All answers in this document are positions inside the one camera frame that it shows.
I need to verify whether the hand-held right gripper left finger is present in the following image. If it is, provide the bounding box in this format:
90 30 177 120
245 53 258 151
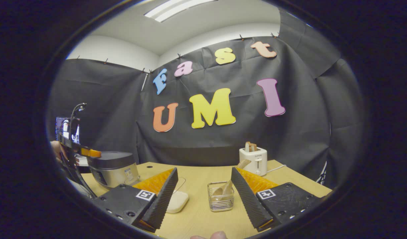
92 167 179 233

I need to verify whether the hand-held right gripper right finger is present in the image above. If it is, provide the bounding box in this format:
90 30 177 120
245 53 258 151
231 167 323 232

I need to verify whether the clear plastic rice container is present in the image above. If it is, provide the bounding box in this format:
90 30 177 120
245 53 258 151
166 178 190 213

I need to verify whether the wooden spoon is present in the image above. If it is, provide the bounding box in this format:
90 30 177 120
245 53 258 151
212 159 252 202

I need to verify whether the black rice cooker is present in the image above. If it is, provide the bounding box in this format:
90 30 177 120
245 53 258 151
87 151 140 189

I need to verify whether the computer monitor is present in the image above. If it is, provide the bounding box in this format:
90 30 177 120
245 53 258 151
56 117 80 144

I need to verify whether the white toaster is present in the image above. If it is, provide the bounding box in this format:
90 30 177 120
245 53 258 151
239 147 268 176

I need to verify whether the ceiling light panel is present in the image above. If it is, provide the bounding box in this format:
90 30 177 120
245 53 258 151
144 0 217 23

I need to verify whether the white power cord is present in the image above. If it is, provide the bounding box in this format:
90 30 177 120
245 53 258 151
266 164 287 174

